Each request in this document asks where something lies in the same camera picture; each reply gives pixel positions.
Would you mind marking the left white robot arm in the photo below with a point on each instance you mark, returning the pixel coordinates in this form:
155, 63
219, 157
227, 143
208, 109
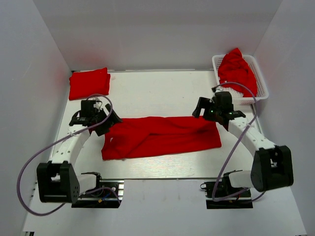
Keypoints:
57, 180

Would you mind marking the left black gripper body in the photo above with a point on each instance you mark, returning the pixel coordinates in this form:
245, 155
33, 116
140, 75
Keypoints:
101, 129

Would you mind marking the red t shirt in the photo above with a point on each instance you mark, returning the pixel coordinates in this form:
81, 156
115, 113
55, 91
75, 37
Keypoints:
156, 136
85, 84

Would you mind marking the folded red t shirt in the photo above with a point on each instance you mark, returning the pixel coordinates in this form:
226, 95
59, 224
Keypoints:
85, 84

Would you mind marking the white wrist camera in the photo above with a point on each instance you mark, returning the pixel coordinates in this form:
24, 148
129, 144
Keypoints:
95, 100
216, 89

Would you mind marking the red t shirts pile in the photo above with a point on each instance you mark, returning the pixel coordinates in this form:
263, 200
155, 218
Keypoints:
234, 68

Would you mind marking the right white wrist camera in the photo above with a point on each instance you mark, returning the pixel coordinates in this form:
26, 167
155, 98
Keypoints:
216, 89

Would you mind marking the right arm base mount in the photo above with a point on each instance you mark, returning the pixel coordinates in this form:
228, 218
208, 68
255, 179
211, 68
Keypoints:
237, 201

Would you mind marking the white plastic basket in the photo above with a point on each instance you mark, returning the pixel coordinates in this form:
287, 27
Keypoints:
237, 97

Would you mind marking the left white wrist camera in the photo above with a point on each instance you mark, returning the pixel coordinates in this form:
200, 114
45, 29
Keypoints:
95, 100

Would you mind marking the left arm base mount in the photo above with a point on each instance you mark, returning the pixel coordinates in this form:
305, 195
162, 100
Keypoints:
109, 194

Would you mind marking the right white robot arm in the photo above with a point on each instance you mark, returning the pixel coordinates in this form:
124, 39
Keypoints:
272, 164

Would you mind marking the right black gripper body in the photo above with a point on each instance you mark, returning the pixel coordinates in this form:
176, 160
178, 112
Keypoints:
212, 112

